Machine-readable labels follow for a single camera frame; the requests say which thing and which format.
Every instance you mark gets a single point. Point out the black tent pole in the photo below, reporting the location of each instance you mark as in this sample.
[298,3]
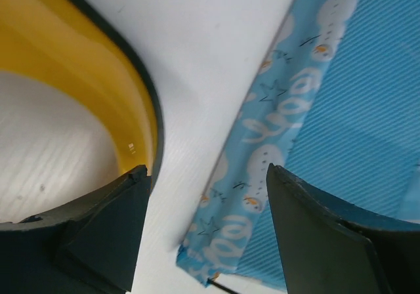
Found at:
[221,287]

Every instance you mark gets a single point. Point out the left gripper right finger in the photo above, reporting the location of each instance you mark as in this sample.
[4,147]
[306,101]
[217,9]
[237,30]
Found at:
[328,245]

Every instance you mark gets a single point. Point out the blue snowman pet tent fabric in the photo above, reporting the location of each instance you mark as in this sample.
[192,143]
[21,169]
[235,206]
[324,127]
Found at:
[336,102]

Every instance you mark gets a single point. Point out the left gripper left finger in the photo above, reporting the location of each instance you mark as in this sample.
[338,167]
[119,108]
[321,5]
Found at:
[88,245]

